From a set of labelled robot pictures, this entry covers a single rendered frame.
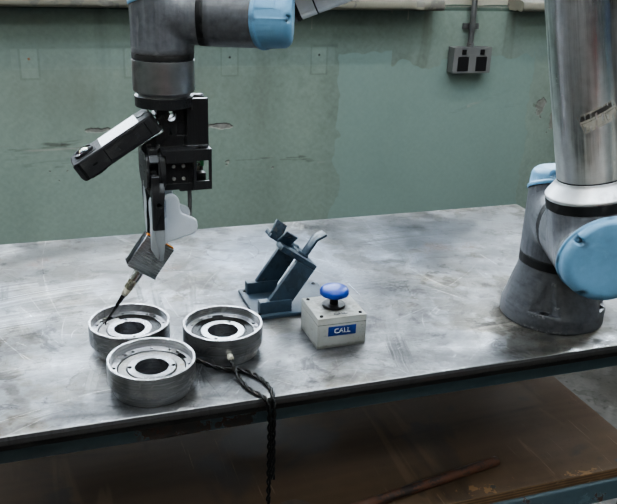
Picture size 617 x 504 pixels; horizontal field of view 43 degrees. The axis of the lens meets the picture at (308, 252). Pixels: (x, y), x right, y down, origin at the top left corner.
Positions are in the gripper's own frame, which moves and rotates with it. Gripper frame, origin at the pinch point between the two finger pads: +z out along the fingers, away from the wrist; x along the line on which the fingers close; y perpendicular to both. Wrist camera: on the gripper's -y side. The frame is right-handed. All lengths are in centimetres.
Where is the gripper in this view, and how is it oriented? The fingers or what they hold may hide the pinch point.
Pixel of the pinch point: (153, 248)
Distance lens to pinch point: 105.0
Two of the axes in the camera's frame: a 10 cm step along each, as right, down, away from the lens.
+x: -3.3, -3.6, 8.7
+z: -0.3, 9.3, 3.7
